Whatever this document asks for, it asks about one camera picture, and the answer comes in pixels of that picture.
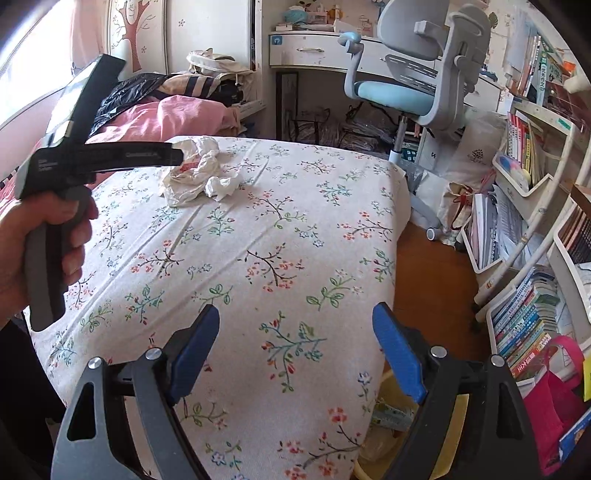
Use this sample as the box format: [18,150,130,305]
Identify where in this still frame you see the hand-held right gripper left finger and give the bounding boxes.
[51,304,221,480]

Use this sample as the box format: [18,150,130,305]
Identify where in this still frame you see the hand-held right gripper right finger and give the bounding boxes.
[372,302,543,480]

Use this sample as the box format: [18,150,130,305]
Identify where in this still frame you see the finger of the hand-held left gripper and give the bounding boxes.
[161,141,184,168]

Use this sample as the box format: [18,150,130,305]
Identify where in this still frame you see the white plastic bag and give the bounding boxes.
[161,136,223,208]

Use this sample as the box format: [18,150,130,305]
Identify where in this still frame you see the yellow waste bin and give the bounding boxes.
[353,367,468,480]

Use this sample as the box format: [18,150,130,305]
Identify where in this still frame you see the person's left hand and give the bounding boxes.
[0,191,100,333]

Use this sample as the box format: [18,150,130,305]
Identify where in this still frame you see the pink blanket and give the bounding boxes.
[0,95,240,217]

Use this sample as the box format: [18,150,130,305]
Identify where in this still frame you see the crumpled white tissue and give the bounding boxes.
[204,173,242,202]

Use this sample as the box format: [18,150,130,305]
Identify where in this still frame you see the beige navy striped cloth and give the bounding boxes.
[157,74,242,105]

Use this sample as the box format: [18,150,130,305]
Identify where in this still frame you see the black plastic bag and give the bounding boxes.
[92,74,172,133]

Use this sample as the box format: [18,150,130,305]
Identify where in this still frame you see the clear plastic wrapper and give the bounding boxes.
[359,427,408,463]

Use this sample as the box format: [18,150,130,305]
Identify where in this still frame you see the beige backpack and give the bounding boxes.
[187,47,256,78]

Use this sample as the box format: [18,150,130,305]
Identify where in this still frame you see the white wardrobe tree decal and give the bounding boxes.
[108,0,258,75]

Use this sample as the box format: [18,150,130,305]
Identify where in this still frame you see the stack of colourful books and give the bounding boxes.
[490,267,561,380]

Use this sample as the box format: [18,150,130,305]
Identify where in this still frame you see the floral bed sheet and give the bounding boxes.
[28,135,413,480]

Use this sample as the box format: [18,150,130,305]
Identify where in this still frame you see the pink curtain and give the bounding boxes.
[69,0,112,62]

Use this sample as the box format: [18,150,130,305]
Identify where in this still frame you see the pink tote bag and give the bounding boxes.
[522,335,588,477]

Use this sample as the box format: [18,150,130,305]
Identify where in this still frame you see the stack of spiral notebooks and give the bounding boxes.
[468,191,528,271]

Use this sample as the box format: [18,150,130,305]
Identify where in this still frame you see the white desk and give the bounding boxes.
[269,30,505,112]

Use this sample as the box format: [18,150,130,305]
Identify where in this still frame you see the dark cloth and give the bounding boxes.
[0,318,70,480]

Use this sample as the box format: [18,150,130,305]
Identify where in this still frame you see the clear plastic packages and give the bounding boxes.
[291,111,403,154]

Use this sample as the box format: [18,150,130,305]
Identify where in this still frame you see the blue picture book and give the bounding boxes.
[558,415,591,465]

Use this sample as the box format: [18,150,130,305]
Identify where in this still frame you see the white tiered book rack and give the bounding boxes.
[462,69,591,361]

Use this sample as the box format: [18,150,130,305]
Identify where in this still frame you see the row of brown books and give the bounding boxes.
[560,203,591,266]

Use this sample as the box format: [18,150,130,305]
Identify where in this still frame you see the white tote bag tree print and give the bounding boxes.
[445,113,507,186]

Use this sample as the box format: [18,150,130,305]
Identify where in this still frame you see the row of red spine books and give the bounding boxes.
[507,113,546,185]

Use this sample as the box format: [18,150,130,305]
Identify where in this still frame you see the grey blue office chair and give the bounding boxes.
[337,0,493,241]

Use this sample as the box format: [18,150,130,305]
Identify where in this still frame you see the row of tall books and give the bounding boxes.
[505,18,571,104]

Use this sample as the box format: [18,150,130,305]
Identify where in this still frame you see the white bag red handles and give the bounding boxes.
[442,182,484,246]

